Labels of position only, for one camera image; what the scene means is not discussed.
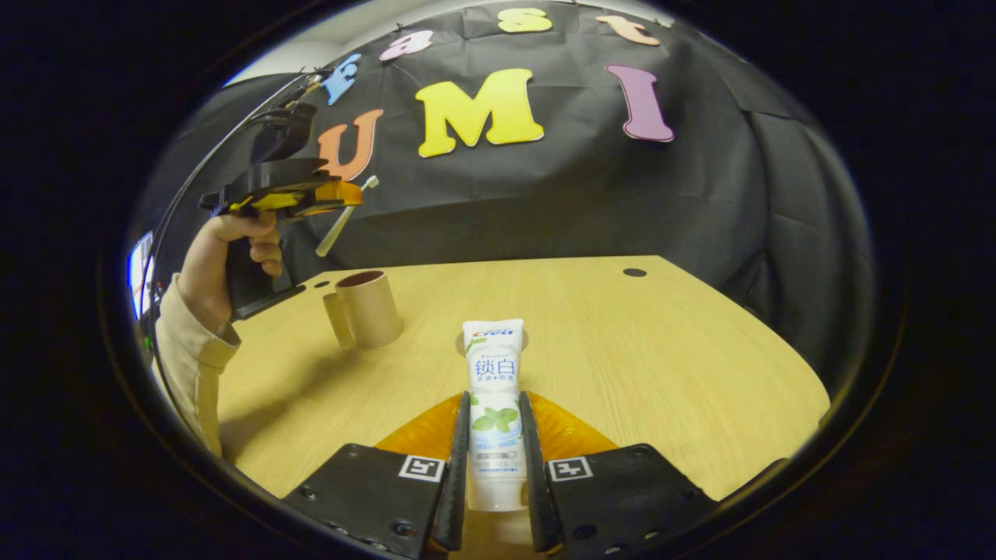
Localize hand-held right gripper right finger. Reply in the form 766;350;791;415
519;391;721;557

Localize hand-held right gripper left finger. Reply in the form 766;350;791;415
284;391;472;559

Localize pale green toothbrush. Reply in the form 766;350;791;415
315;175;380;257

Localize white toothpaste tube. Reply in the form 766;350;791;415
463;319;530;512

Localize beige cup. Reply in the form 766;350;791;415
323;270;404;351

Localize wooden desktop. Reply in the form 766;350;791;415
210;255;832;560

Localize computer monitor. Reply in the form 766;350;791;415
127;231;154;320

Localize black backdrop cloth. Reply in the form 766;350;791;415
136;0;876;397

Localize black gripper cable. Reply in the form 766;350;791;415
148;68;328;281

